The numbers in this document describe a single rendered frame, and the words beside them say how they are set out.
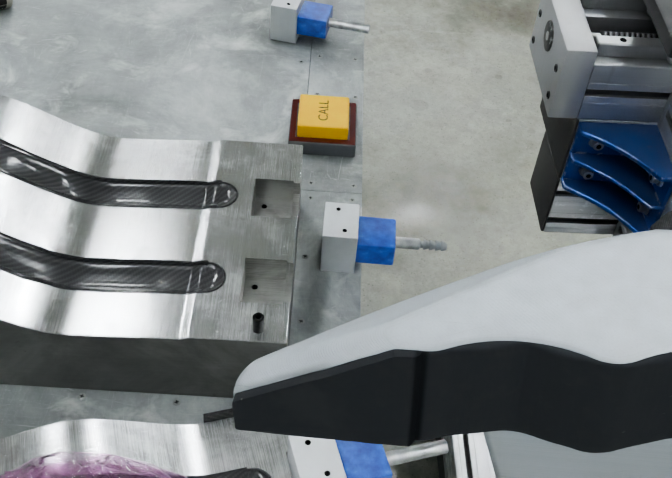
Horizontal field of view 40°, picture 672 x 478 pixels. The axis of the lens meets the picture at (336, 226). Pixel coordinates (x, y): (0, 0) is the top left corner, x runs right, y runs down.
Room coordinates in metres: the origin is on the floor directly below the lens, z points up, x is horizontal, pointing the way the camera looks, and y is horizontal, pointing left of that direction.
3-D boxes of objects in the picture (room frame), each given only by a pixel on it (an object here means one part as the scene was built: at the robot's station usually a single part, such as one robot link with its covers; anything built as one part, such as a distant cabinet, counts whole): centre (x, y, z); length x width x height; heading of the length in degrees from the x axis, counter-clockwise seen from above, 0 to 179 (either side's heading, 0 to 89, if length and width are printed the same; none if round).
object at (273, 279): (0.55, 0.06, 0.87); 0.05 x 0.05 x 0.04; 2
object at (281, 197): (0.65, 0.06, 0.87); 0.05 x 0.05 x 0.04; 2
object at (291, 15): (1.07, 0.04, 0.83); 0.13 x 0.05 x 0.05; 81
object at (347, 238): (0.67, -0.05, 0.83); 0.13 x 0.05 x 0.05; 90
